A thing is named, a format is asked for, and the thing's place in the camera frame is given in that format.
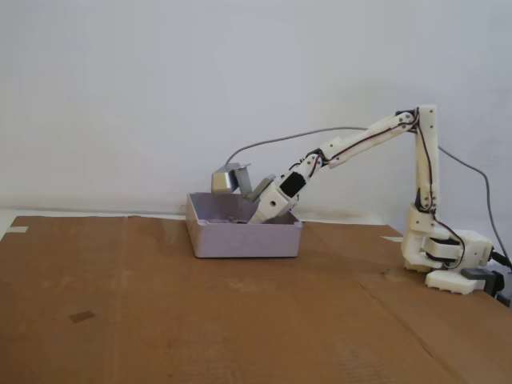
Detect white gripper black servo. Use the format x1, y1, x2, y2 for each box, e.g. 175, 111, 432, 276
250, 170, 312, 225

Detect pale plastic box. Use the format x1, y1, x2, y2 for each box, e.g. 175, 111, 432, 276
186, 191, 305, 260

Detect large brown cardboard sheet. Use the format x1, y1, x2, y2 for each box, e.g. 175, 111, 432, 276
0, 214, 461, 384

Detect grey table clamp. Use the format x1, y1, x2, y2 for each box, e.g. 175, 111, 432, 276
462, 267, 512, 307

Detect smaller brown cardboard sheet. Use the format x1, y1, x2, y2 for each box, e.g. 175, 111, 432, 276
359, 275, 512, 384

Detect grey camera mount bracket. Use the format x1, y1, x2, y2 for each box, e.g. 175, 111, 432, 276
231, 162, 277, 203

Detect grey camera cable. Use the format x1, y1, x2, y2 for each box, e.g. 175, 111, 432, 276
226, 126, 512, 259

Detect black power cable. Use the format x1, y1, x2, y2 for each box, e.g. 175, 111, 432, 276
490, 250, 512, 269

